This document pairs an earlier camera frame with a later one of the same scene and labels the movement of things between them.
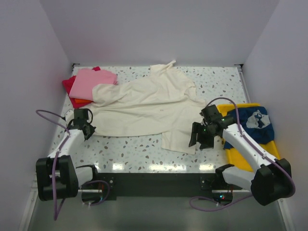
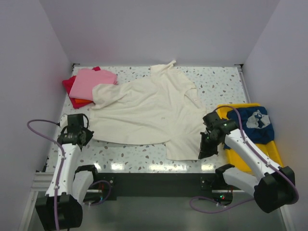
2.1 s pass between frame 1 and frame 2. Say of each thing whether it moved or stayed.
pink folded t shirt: stayed
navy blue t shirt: stayed
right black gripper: moved
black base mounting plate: stayed
